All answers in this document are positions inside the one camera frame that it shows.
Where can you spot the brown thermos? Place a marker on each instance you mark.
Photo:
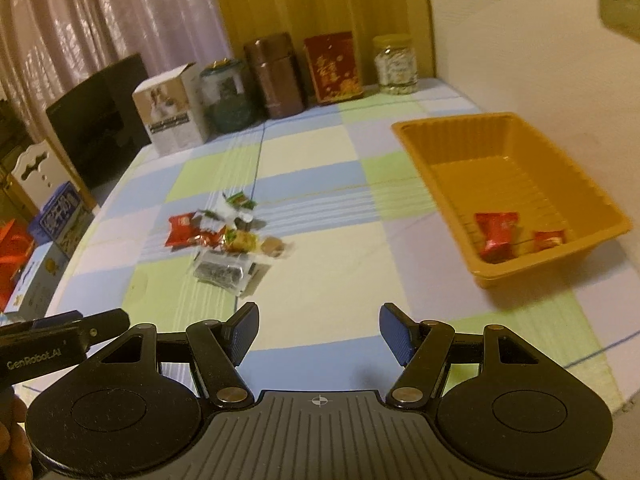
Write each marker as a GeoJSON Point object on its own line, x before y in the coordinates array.
{"type": "Point", "coordinates": [275, 75]}

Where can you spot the brown wrapped candy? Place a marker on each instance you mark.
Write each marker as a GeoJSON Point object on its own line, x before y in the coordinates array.
{"type": "Point", "coordinates": [272, 247]}

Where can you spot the dark red candy packet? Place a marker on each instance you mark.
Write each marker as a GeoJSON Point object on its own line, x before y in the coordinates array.
{"type": "Point", "coordinates": [181, 230]}

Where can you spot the clear dark snack packet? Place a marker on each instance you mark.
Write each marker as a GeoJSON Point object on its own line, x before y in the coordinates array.
{"type": "Point", "coordinates": [222, 271]}

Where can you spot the green glass jar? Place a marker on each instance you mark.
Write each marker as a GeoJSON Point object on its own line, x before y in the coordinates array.
{"type": "Point", "coordinates": [230, 100]}

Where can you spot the white green snack packet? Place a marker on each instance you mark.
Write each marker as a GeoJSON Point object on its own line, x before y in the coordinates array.
{"type": "Point", "coordinates": [220, 212]}

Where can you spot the white blue box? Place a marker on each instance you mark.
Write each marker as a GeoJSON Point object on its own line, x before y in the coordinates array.
{"type": "Point", "coordinates": [42, 280]}

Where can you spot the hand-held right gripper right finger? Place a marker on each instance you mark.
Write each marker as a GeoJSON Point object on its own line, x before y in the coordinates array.
{"type": "Point", "coordinates": [392, 332]}

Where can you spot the green wrapped candy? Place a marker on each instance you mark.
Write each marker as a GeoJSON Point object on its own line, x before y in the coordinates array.
{"type": "Point", "coordinates": [240, 201]}

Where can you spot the orange plastic tray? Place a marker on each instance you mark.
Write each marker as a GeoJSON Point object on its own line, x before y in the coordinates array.
{"type": "Point", "coordinates": [500, 140]}

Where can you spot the red snack packet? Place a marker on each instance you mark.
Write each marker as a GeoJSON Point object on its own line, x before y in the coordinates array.
{"type": "Point", "coordinates": [496, 235]}

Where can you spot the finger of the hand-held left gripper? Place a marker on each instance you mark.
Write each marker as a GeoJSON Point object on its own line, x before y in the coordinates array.
{"type": "Point", "coordinates": [107, 325]}

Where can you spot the small red candy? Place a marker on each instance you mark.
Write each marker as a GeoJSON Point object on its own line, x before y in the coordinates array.
{"type": "Point", "coordinates": [548, 240]}

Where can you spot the black chair back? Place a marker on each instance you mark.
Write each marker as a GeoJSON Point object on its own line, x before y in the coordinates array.
{"type": "Point", "coordinates": [100, 120]}

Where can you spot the blue milk carton box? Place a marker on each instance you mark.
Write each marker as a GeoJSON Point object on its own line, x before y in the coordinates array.
{"type": "Point", "coordinates": [62, 217]}

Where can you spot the red gift box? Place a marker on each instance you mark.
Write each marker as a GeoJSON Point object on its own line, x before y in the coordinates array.
{"type": "Point", "coordinates": [334, 67]}

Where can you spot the person's left hand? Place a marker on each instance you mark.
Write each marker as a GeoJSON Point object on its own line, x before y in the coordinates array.
{"type": "Point", "coordinates": [10, 435]}

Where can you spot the clear plastic nut jar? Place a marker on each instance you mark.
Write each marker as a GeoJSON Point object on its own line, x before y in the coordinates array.
{"type": "Point", "coordinates": [395, 67]}

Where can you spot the pink curtain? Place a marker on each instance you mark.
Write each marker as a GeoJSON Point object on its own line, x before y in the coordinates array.
{"type": "Point", "coordinates": [100, 10]}

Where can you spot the white wooden chair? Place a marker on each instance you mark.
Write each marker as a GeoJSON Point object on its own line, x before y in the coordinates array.
{"type": "Point", "coordinates": [37, 170]}

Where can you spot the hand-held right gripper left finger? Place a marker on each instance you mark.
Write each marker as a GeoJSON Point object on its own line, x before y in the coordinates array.
{"type": "Point", "coordinates": [245, 330]}

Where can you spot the yellow wrapped candy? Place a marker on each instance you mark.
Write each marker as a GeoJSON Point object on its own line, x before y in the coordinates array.
{"type": "Point", "coordinates": [241, 241]}

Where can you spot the white cardboard box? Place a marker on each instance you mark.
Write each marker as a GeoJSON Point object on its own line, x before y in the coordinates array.
{"type": "Point", "coordinates": [172, 115]}

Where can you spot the beige wall socket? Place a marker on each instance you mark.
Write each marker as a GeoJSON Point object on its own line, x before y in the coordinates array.
{"type": "Point", "coordinates": [620, 0]}

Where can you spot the red bag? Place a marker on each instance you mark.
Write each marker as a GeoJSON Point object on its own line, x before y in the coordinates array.
{"type": "Point", "coordinates": [15, 260]}

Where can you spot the checked tablecloth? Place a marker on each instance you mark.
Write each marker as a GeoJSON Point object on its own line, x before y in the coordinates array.
{"type": "Point", "coordinates": [325, 200]}

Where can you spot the red orange candy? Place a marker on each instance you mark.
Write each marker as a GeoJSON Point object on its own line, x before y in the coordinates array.
{"type": "Point", "coordinates": [212, 238]}

